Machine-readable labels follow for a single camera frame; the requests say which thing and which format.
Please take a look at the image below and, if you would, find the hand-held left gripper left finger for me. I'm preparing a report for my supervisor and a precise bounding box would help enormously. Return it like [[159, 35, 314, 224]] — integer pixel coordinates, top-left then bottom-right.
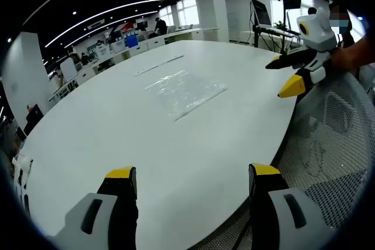
[[54, 166, 139, 250]]

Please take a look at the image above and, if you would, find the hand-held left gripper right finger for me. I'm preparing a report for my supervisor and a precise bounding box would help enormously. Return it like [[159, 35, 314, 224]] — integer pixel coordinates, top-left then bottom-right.
[[248, 162, 330, 250]]

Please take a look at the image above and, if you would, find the clear resealable plastic bag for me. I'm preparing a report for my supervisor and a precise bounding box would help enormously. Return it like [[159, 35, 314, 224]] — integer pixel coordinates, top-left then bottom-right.
[[143, 70, 229, 122]]

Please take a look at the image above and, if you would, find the open laptop on stand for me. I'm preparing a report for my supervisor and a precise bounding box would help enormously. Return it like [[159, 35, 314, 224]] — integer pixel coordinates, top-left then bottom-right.
[[250, 0, 294, 33]]

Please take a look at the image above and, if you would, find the person's right hand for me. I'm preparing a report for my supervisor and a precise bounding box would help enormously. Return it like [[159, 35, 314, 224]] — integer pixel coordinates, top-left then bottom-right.
[[330, 45, 362, 72]]

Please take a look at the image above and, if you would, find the white mesh office chair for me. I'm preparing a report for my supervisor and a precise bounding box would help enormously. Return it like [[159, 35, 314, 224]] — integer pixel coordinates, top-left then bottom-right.
[[271, 70, 375, 232]]

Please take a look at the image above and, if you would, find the white square pillar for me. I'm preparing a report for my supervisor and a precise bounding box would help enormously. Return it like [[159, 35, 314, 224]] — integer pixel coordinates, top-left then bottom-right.
[[195, 0, 230, 43]]

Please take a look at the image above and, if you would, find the small white device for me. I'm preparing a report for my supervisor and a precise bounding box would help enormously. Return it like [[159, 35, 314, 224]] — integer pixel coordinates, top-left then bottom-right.
[[11, 156, 34, 175]]

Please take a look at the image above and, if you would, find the long white counter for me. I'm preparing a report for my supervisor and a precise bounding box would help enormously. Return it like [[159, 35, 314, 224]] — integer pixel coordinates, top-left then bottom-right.
[[52, 27, 220, 103]]

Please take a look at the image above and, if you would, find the black office chair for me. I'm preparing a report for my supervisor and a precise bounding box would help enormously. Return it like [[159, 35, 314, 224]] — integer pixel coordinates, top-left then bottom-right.
[[22, 103, 45, 137]]

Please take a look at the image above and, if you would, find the blue storage box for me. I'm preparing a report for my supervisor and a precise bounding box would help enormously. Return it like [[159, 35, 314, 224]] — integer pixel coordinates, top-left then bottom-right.
[[125, 33, 139, 48]]

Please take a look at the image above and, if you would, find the table cable slot cover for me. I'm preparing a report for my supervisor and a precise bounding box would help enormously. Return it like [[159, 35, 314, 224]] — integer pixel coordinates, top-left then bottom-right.
[[133, 54, 185, 77]]

